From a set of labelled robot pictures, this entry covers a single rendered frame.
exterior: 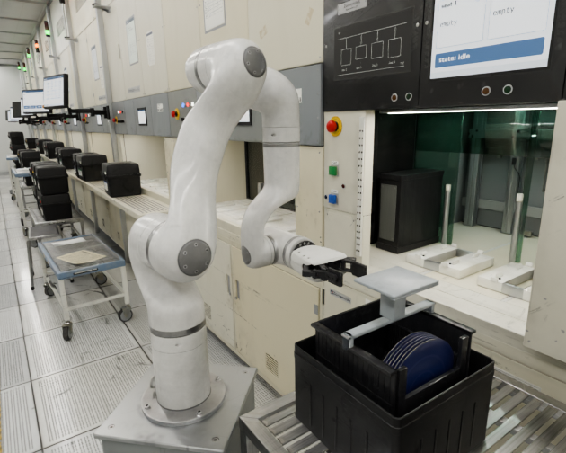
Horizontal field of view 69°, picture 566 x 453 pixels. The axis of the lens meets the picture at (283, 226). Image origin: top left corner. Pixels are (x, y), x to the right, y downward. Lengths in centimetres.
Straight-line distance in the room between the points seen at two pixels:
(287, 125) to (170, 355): 56
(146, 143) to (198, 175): 332
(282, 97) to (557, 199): 61
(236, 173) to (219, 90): 201
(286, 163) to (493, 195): 134
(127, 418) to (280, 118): 74
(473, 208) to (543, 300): 113
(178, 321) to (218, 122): 41
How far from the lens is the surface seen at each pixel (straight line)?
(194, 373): 95
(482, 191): 215
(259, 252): 98
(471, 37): 115
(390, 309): 80
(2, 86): 1432
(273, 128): 97
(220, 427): 95
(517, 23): 110
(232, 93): 83
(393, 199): 159
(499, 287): 138
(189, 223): 79
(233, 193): 282
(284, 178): 98
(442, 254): 158
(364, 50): 136
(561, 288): 102
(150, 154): 416
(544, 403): 114
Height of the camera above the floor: 137
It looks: 15 degrees down
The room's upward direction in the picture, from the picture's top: 1 degrees counter-clockwise
